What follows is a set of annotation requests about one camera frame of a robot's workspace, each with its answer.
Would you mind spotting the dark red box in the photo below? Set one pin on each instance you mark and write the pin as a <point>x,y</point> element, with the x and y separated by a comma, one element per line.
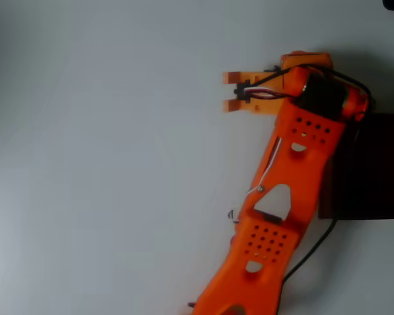
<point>374,170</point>

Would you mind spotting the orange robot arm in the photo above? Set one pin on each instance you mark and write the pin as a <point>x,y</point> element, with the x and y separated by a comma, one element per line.
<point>292,183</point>

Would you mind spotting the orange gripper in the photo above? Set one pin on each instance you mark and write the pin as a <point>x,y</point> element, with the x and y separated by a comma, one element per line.
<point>262,97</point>

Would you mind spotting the orange forked wrist mount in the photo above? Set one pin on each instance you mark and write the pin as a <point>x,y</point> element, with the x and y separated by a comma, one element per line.
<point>266,106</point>

